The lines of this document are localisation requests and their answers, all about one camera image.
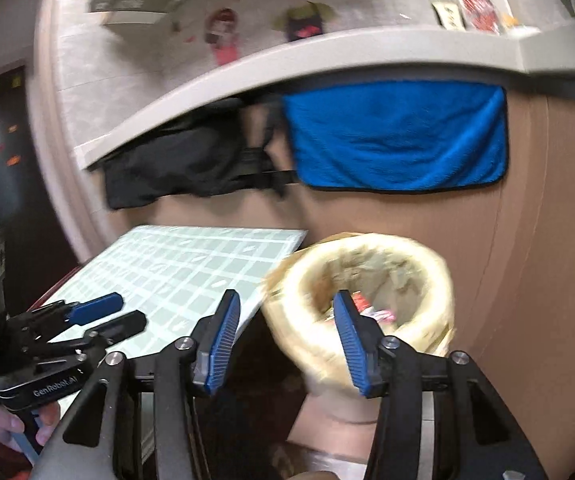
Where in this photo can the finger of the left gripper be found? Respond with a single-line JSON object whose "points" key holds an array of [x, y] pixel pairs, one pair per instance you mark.
{"points": [[60, 315], [101, 337]]}

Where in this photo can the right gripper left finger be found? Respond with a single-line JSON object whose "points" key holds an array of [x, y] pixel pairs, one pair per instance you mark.
{"points": [[215, 347]]}

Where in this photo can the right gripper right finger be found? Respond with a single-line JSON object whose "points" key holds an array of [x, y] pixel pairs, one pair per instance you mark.
{"points": [[360, 338]]}

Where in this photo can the person's left hand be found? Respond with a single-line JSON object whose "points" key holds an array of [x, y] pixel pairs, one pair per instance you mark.
{"points": [[11, 424]]}

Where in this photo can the small red snack packet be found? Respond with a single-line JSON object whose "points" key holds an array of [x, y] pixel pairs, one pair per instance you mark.
{"points": [[382, 316]]}

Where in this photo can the green checked table mat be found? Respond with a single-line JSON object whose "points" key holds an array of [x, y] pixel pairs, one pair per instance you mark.
{"points": [[176, 275]]}

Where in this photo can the wooden stool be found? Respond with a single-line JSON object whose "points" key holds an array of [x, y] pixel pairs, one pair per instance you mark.
{"points": [[333, 432]]}

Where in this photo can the dark door with magnets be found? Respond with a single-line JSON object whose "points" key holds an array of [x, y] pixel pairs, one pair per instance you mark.
{"points": [[37, 254]]}

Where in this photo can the black hanging apron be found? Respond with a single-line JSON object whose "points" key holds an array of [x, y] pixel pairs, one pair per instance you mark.
{"points": [[204, 153]]}

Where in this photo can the blue hanging towel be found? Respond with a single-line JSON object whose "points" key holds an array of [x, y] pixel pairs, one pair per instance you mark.
{"points": [[400, 136]]}

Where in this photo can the grey stone countertop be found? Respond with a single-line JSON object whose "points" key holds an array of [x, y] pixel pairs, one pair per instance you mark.
{"points": [[541, 53]]}

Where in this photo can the clear oil bottle yellow label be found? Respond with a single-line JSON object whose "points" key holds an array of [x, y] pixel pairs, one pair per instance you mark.
{"points": [[448, 15]]}

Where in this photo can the bottle of red chillies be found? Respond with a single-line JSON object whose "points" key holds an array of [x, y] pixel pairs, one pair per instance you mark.
{"points": [[482, 15]]}

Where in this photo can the cartoon couple wall sticker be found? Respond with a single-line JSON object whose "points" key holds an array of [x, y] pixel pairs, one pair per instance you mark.
{"points": [[226, 30]]}

